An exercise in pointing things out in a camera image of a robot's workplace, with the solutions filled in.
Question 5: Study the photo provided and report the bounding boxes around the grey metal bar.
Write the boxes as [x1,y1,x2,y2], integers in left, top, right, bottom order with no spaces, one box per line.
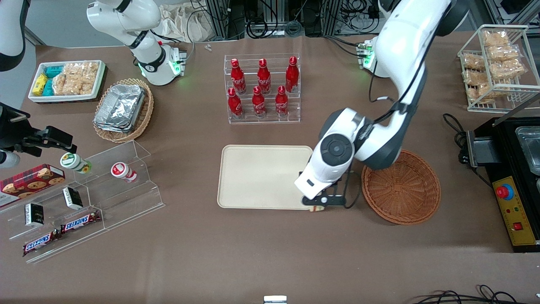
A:
[492,94,540,127]

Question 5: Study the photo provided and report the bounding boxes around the red white yogurt bottle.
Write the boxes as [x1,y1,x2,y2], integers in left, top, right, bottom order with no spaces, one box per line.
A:
[111,162,138,183]

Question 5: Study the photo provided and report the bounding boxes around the yellow snack packet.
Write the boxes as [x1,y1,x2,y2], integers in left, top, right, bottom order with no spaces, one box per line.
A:
[32,73,49,96]

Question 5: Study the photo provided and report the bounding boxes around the yellow control box red button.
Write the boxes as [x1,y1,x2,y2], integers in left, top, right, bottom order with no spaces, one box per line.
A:
[491,175,538,247]

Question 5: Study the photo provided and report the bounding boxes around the steel appliance pan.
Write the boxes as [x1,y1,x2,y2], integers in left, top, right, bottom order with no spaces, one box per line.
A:
[515,125,540,176]

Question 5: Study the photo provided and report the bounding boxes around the black power cable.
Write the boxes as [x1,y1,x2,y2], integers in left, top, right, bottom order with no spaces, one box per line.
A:
[443,113,494,188]

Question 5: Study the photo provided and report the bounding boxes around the black countertop appliance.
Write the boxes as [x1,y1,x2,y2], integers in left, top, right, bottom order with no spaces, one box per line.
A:
[467,116,540,254]

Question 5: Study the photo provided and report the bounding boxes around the clear acrylic bottle rack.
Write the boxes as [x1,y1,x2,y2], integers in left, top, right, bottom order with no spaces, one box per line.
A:
[223,54,301,125]

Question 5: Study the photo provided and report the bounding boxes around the cream plastic tray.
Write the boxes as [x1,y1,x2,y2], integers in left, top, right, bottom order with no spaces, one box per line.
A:
[217,145,315,210]

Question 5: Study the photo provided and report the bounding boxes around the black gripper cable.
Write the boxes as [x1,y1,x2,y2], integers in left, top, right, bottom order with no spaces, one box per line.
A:
[343,168,364,210]

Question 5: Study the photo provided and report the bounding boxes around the white rectangular snack container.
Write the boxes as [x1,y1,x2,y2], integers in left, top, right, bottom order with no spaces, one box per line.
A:
[28,60,107,103]

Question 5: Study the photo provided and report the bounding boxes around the Snickers chocolate bar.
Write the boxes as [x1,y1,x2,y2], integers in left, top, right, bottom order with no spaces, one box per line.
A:
[60,210,102,234]
[22,230,62,257]

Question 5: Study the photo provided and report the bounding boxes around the light oval wicker basket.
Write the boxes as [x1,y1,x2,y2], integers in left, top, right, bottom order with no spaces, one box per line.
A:
[93,78,154,144]

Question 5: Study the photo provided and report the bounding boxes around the clear acrylic stepped shelf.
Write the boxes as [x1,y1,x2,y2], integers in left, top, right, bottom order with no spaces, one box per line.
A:
[0,140,165,265]

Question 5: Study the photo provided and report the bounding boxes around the red cola bottle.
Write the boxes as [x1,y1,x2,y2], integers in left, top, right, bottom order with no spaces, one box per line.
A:
[257,58,272,95]
[275,85,289,118]
[285,56,300,93]
[230,58,247,95]
[227,87,244,119]
[251,86,267,118]

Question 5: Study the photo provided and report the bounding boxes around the white cloth bag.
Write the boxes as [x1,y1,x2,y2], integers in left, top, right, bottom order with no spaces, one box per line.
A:
[159,3,214,43]

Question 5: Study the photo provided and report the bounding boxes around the green white yogurt bottle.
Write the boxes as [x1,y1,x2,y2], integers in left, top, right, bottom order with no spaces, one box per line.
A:
[59,152,92,175]

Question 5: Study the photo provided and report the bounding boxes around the small black white carton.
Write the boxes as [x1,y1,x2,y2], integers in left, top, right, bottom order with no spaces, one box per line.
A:
[24,203,45,228]
[62,187,84,211]

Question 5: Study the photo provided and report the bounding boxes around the bagged rice cracker snacks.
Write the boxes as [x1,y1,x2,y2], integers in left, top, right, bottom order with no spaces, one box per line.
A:
[52,62,100,96]

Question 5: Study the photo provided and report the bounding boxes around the black floor cables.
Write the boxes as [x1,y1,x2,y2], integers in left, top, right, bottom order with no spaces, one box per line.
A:
[404,285,530,304]

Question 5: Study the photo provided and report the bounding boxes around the stack of foil trays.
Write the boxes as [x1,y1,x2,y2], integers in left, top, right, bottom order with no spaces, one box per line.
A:
[94,84,146,134]

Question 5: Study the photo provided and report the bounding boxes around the coiled black cable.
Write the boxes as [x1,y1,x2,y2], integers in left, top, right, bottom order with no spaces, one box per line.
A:
[246,16,269,39]

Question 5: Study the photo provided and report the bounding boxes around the white wire rack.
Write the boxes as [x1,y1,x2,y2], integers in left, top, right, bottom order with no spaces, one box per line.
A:
[457,24,540,113]

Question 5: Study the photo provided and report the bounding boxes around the red cookie box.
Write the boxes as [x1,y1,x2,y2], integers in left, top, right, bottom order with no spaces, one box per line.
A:
[0,163,66,208]

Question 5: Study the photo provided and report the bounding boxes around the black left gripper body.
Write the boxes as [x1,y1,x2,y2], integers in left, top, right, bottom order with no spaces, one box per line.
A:
[299,171,346,210]

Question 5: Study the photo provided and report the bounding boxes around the bagged fried snack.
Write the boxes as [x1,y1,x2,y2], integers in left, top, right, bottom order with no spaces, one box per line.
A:
[464,69,491,87]
[462,52,486,71]
[487,44,520,62]
[489,59,527,80]
[483,30,510,46]
[470,84,495,104]

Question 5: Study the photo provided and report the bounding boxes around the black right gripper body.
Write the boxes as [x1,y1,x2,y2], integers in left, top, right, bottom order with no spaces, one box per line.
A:
[0,103,32,153]

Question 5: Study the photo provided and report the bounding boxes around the brown round wicker basket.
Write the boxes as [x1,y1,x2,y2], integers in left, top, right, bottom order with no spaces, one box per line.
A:
[362,150,441,225]

